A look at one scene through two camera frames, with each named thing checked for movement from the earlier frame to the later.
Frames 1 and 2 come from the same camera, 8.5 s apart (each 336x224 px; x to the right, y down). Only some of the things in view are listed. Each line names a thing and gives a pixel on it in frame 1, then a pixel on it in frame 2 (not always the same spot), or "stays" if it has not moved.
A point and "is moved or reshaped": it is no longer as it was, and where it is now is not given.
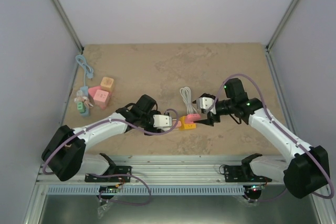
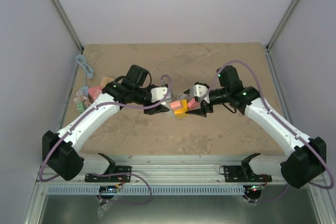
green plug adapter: (81, 107) stays
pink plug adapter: (190, 118) is moved or reshaped
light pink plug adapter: (178, 125) → (175, 104)
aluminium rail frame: (180, 170) stays
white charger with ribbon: (80, 96) stays
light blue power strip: (85, 89) stays
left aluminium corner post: (66, 21) stays
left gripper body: (149, 132) → (156, 102)
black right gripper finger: (207, 122) → (199, 112)
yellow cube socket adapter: (186, 126) → (181, 113)
